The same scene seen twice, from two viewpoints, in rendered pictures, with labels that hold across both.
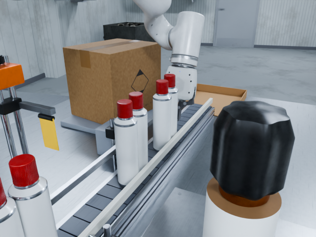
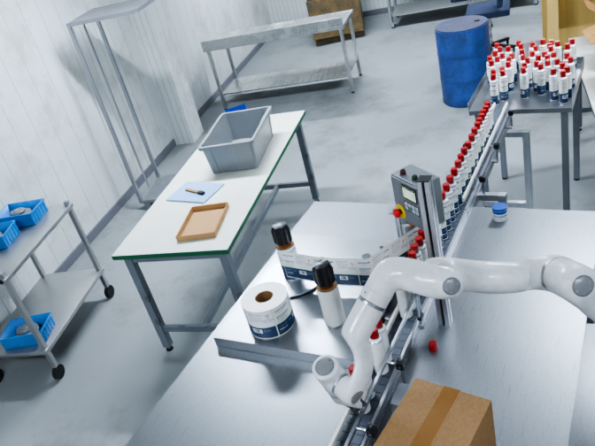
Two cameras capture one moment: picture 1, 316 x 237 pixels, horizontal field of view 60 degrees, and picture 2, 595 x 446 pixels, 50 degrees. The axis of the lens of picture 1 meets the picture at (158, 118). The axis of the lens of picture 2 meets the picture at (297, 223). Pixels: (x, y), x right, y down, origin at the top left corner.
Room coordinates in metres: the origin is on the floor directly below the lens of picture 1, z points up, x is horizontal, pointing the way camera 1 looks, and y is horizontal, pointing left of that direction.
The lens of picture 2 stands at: (2.33, 0.12, 2.58)
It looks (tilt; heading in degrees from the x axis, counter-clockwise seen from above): 30 degrees down; 187
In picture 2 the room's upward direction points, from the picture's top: 15 degrees counter-clockwise
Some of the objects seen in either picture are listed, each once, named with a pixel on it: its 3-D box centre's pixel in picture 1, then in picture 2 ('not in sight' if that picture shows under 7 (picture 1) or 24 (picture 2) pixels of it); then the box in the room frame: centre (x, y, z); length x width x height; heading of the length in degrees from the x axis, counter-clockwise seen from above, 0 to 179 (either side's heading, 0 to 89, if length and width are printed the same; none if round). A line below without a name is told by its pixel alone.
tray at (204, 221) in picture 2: not in sight; (203, 221); (-0.94, -0.85, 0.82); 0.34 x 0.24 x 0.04; 172
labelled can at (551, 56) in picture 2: not in sight; (531, 65); (-1.85, 1.37, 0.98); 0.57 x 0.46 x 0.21; 64
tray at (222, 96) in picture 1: (212, 98); not in sight; (1.22, -0.26, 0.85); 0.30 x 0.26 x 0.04; 154
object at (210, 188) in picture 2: not in sight; (195, 192); (-1.38, -0.97, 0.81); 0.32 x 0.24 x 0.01; 61
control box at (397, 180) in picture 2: not in sight; (417, 197); (0.27, 0.30, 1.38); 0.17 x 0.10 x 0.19; 29
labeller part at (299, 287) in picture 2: not in sight; (294, 276); (-0.09, -0.28, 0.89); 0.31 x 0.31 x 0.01
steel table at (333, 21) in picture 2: not in sight; (284, 57); (-5.27, -0.50, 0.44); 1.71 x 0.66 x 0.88; 76
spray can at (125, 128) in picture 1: (126, 143); (381, 339); (0.55, 0.07, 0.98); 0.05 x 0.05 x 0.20
